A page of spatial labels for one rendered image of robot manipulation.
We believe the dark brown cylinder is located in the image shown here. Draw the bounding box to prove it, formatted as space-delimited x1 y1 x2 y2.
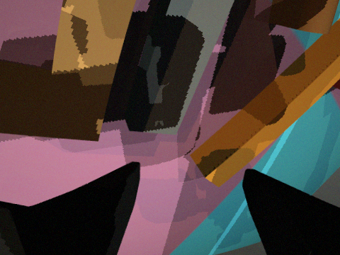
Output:
268 0 339 34

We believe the orange long bar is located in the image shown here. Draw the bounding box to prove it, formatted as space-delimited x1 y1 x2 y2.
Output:
190 18 340 187

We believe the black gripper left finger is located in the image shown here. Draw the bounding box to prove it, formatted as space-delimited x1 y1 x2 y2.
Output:
0 161 141 255

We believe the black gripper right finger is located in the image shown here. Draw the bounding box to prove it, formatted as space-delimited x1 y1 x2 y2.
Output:
243 168 340 255

